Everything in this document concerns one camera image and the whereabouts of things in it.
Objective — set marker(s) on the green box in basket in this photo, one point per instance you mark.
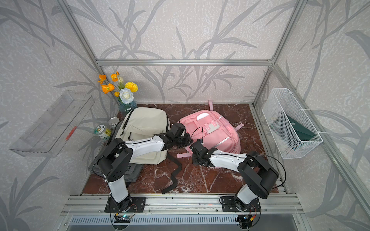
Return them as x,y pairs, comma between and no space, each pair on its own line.
291,132

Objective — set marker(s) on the clear acrylic wall shelf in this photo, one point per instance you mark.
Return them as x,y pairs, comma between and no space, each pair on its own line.
50,133

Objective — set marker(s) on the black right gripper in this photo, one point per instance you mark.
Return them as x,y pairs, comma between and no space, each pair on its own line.
193,159

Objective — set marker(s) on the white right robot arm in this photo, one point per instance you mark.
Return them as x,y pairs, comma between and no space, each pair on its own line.
259,176

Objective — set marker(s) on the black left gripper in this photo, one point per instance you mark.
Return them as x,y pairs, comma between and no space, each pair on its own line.
189,140

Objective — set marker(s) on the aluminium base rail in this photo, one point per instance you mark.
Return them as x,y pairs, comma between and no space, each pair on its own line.
180,204

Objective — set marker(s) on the artificial flower bouquet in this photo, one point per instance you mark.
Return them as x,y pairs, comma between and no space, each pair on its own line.
124,92

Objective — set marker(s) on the sunflower label plastic can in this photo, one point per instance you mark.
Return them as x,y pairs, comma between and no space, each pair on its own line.
103,132

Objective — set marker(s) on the beige backpack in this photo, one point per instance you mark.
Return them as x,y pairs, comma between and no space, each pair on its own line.
143,123

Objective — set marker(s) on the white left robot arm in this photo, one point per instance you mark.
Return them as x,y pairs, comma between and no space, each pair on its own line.
113,161

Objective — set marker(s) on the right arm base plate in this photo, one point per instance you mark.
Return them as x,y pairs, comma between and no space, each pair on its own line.
233,204

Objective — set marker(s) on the pink backpack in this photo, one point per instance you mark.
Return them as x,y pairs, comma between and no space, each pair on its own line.
214,130

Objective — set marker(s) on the white wire mesh basket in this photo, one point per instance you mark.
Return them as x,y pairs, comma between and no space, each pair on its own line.
282,100

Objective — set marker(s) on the blue glass vase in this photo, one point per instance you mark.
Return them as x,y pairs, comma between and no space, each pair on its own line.
127,107

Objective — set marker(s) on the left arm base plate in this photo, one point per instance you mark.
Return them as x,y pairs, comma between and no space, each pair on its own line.
136,204

